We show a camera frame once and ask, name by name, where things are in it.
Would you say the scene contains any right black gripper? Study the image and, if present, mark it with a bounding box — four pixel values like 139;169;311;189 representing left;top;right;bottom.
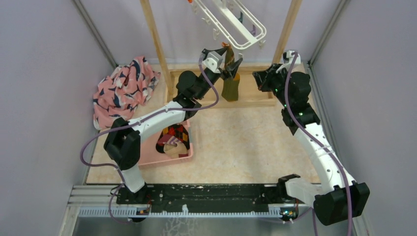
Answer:
252;63;292;108

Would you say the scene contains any green striped sock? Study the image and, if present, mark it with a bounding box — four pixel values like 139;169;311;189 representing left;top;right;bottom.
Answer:
221;46;240;102

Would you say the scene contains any wooden hanger stand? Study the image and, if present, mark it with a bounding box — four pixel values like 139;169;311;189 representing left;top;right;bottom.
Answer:
140;0;302;109

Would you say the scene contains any beige purple sock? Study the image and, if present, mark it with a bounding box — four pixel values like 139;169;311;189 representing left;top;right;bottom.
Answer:
158;135;188;159

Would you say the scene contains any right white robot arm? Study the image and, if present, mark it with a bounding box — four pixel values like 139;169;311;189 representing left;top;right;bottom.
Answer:
252;64;370;226

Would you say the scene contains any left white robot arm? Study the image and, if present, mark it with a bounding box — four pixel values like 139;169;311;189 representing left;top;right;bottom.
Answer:
104;47;243;204

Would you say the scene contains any argyle patterned sock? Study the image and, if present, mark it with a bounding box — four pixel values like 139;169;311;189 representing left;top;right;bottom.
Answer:
155;124;190;153

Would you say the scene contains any pink patterned cloth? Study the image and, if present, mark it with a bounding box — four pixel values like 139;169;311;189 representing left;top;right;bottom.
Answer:
92;56;161;130

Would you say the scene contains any pink plastic basket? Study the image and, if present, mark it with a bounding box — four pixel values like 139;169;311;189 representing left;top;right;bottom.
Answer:
138;121;194;168

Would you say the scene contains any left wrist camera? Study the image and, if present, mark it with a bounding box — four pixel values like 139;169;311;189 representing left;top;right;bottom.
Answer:
202;52;223;69

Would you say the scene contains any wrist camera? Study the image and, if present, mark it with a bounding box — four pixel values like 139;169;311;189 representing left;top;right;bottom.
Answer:
276;50;301;73
202;52;223;69

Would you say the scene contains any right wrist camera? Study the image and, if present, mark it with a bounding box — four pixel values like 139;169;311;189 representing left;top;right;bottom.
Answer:
276;50;301;73

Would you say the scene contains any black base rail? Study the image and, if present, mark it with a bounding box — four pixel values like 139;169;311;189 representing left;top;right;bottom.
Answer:
78;183;310;223

